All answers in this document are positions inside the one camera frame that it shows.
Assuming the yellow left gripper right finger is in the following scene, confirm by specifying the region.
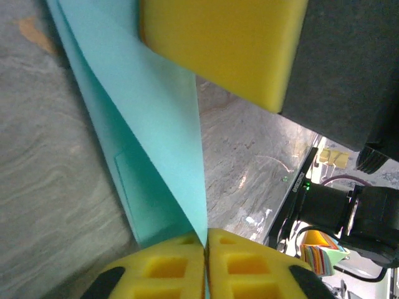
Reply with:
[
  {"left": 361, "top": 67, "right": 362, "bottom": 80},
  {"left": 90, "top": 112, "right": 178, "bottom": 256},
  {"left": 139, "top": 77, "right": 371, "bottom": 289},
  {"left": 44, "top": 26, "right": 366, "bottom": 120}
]
[{"left": 205, "top": 228, "right": 333, "bottom": 299}]

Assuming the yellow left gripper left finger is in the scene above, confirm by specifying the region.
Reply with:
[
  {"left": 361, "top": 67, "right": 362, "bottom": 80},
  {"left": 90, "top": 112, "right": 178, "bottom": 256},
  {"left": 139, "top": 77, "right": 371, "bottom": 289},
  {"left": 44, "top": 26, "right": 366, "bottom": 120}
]
[{"left": 81, "top": 232, "right": 207, "bottom": 299}]

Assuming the light blue paper sheet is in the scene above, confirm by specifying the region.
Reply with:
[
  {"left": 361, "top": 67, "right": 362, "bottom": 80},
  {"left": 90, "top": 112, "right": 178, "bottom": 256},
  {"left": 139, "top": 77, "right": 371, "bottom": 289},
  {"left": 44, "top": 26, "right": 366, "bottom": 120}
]
[{"left": 46, "top": 0, "right": 209, "bottom": 250}]

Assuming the colourful paper stack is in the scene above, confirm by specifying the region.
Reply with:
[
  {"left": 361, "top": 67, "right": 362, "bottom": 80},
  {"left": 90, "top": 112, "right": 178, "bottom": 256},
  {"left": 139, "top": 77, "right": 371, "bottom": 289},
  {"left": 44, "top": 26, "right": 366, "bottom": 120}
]
[{"left": 299, "top": 230, "right": 350, "bottom": 277}]

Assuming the small yellow paper piece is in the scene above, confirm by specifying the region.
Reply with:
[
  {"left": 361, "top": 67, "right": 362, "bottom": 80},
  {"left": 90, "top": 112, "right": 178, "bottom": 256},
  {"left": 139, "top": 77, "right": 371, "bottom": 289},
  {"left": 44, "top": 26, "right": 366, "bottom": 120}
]
[{"left": 317, "top": 148, "right": 350, "bottom": 169}]

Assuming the purple cable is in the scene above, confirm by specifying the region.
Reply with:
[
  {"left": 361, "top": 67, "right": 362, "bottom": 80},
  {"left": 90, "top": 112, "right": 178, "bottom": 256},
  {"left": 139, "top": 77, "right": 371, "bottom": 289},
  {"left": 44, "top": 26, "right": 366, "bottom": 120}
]
[{"left": 320, "top": 173, "right": 375, "bottom": 188}]

